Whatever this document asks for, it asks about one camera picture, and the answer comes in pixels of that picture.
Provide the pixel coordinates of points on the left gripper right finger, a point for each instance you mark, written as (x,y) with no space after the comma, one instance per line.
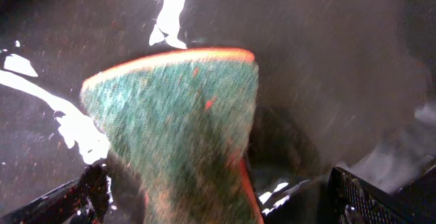
(356,201)

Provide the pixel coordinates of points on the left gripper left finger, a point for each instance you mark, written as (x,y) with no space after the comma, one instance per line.
(84,200)

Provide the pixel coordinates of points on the green orange sponge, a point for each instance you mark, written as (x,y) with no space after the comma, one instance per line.
(180,121)

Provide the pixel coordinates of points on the black rectangular water tray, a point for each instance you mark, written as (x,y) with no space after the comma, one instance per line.
(340,82)

